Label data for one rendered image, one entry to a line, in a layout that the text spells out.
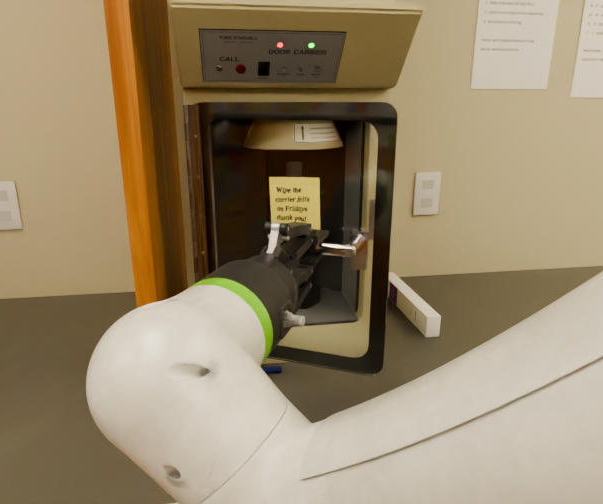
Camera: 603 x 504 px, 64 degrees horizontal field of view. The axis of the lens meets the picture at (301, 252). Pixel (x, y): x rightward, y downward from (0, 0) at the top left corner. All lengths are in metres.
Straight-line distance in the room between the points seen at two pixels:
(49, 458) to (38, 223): 0.68
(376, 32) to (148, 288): 0.48
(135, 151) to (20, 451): 0.43
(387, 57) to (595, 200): 0.99
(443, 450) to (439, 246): 1.18
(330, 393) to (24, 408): 0.47
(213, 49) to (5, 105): 0.69
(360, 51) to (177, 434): 0.56
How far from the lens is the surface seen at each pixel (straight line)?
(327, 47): 0.71
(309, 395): 0.80
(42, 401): 0.89
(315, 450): 0.29
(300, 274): 0.59
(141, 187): 0.69
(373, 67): 0.75
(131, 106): 0.69
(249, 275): 0.43
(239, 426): 0.32
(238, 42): 0.69
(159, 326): 0.33
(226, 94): 0.77
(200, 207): 0.76
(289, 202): 0.70
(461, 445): 0.21
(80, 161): 1.25
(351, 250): 0.63
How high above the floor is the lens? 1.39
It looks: 17 degrees down
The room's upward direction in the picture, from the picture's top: straight up
